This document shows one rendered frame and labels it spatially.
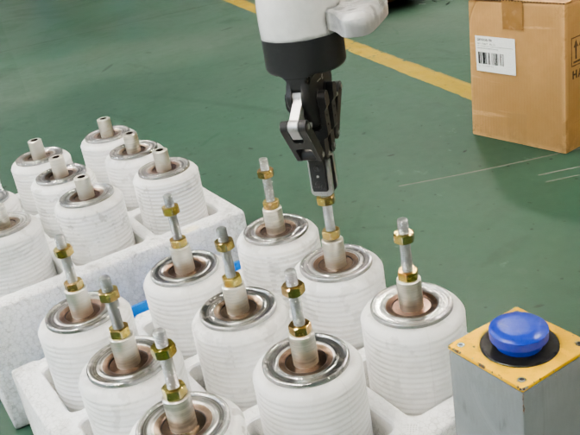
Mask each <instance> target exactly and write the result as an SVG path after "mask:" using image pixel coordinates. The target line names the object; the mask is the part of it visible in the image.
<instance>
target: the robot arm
mask: <svg viewBox="0 0 580 435"><path fill-rule="evenodd" d="M255 9H256V15H257V21H258V25H259V30H260V36H261V41H262V51H263V55H264V60H265V66H266V69H267V71H268V73H270V74H271V75H273V76H275V77H280V78H283V79H284V80H285V81H286V83H287V84H286V94H285V103H286V107H287V111H288V112H289V113H290V117H289V121H281V123H280V132H281V134H282V136H283V137H284V139H285V141H286V142H287V145H288V146H289V148H290V149H291V150H292V152H293V155H294V156H295V158H296V160H297V161H307V165H308V171H309V177H310V183H311V189H312V194H313V195H315V196H331V195H332V194H333V193H334V191H335V189H336V188H337V185H338V182H337V171H336V165H335V160H334V154H333V153H332V152H333V151H335V148H336V143H335V139H338V137H339V135H340V130H339V129H340V112H341V97H342V88H343V86H342V83H341V81H340V80H334V81H331V70H334V69H336V68H338V67H339V66H341V65H342V64H343V63H344V62H345V60H346V49H345V42H344V37H345V38H352V37H361V36H365V35H369V34H371V33H372V32H373V31H374V30H375V29H376V28H377V27H378V26H379V25H380V24H381V23H382V22H383V20H384V19H385V18H386V17H387V15H388V0H255Z"/></svg>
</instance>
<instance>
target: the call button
mask: <svg viewBox="0 0 580 435"><path fill-rule="evenodd" d="M489 340H490V342H491V343H492V344H493V345H494V346H495V347H496V348H497V349H498V350H499V351H500V352H501V353H503V354H505V355H507V356H513V357H526V356H532V355H535V354H537V353H538V352H540V351H541V350H542V348H543V346H545V345H546V344H547V342H548V340H549V325H548V324H547V323H546V321H544V320H543V319H542V318H541V317H539V316H537V315H534V314H531V313H529V312H508V313H505V314H502V315H501V316H498V317H497V318H494V319H493V320H492V321H491V322H490V324H489Z"/></svg>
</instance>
